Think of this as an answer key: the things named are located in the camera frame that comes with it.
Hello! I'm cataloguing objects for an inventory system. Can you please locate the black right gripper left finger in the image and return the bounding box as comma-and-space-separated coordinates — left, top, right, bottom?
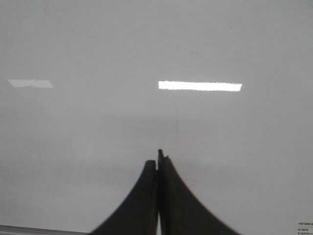
90, 160, 158, 235

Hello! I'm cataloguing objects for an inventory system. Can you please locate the white whiteboard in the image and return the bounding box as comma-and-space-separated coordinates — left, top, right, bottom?
0, 0, 313, 235

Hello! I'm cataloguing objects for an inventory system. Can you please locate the small white label sticker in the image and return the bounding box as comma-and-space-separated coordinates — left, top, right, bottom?
296, 222, 313, 235

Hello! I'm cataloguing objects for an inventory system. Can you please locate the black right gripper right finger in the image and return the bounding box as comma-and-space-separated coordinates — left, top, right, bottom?
158, 149, 238, 235

